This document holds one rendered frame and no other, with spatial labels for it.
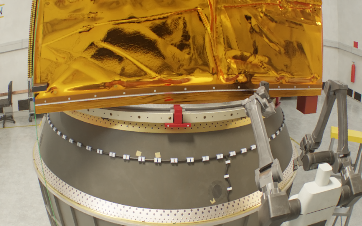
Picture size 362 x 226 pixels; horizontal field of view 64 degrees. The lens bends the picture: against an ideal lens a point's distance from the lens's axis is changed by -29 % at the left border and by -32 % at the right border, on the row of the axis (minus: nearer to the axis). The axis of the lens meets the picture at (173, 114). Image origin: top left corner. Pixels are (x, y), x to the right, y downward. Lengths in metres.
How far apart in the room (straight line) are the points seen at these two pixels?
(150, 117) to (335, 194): 1.16
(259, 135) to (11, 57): 6.48
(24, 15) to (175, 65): 5.72
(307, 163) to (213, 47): 0.97
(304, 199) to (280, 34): 1.22
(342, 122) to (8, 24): 6.82
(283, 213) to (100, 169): 1.21
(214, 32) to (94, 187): 1.07
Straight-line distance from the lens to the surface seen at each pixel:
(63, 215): 2.49
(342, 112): 1.57
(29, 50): 1.96
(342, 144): 1.57
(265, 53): 2.16
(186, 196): 2.03
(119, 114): 2.02
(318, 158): 1.35
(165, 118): 1.98
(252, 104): 1.53
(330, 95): 1.66
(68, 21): 1.82
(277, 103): 2.44
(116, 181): 2.06
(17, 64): 7.46
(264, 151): 1.41
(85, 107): 1.95
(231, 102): 2.11
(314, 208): 1.33
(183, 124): 1.98
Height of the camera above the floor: 2.35
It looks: 19 degrees down
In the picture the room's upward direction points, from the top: 2 degrees clockwise
